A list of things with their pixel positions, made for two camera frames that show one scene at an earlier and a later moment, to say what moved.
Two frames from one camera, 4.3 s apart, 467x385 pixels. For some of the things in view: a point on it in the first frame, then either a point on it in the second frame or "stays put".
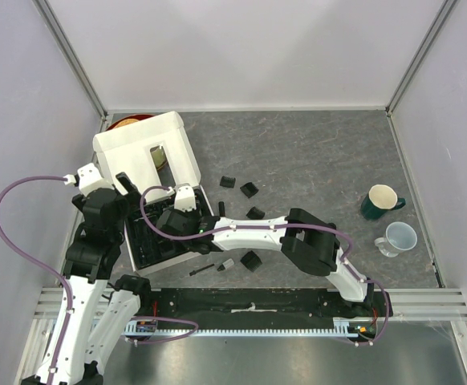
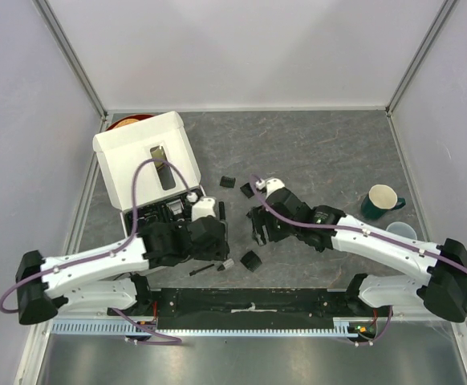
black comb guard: x=251 y=261 stays put
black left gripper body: x=121 y=222 -> x=217 y=251
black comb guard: x=226 y=181 stays put
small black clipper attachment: x=221 y=208 stays put
